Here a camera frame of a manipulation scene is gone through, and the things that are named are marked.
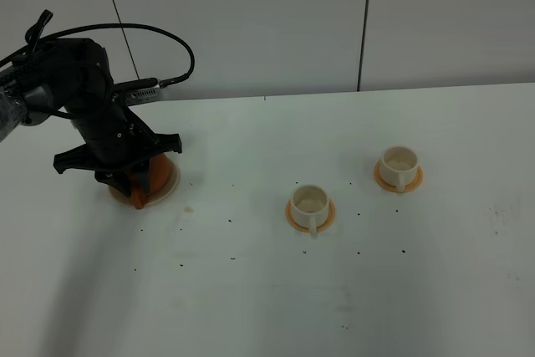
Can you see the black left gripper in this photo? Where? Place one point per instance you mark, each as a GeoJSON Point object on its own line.
{"type": "Point", "coordinates": [70, 78]}

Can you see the brown clay teapot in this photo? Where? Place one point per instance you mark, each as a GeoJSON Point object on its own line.
{"type": "Point", "coordinates": [140, 177]}

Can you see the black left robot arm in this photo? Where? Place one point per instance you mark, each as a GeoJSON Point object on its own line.
{"type": "Point", "coordinates": [12, 96]}

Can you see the beige round teapot coaster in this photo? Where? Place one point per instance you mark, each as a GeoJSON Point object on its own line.
{"type": "Point", "coordinates": [163, 182]}

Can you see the near white teacup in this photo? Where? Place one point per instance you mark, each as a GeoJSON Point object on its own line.
{"type": "Point", "coordinates": [309, 199]}

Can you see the white teacup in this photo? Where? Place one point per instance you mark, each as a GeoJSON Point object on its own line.
{"type": "Point", "coordinates": [398, 167]}
{"type": "Point", "coordinates": [309, 199]}

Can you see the near orange saucer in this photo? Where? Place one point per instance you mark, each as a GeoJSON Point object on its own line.
{"type": "Point", "coordinates": [310, 223]}

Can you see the orange saucer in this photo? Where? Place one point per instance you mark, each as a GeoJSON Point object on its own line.
{"type": "Point", "coordinates": [310, 223]}
{"type": "Point", "coordinates": [411, 187]}

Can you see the far orange saucer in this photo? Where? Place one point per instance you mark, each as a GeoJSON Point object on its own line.
{"type": "Point", "coordinates": [411, 187]}

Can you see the far white teacup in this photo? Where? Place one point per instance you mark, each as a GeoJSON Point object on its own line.
{"type": "Point", "coordinates": [398, 167]}

